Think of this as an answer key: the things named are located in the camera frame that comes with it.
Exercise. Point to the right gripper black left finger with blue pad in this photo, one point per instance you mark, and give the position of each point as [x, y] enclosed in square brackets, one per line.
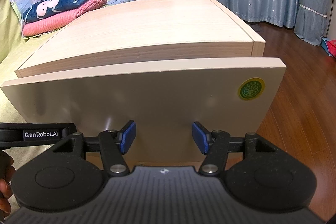
[113, 145]

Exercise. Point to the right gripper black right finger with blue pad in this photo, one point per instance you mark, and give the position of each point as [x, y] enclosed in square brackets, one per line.
[214, 145]

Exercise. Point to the person's left hand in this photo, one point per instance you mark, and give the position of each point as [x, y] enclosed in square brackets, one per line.
[7, 171]

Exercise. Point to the green round sticker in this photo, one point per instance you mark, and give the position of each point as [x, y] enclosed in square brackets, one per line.
[251, 89]

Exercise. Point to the green sofa cover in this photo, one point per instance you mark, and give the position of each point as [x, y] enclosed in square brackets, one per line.
[15, 50]

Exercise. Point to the light wood nightstand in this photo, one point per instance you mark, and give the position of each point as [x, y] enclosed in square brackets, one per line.
[145, 30]

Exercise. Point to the pink folded blanket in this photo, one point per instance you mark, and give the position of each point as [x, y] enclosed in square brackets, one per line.
[60, 20]

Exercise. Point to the navy pink cartoon blanket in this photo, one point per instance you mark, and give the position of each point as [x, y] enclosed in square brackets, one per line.
[46, 8]

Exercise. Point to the red blue bag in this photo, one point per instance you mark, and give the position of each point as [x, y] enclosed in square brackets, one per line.
[329, 47]

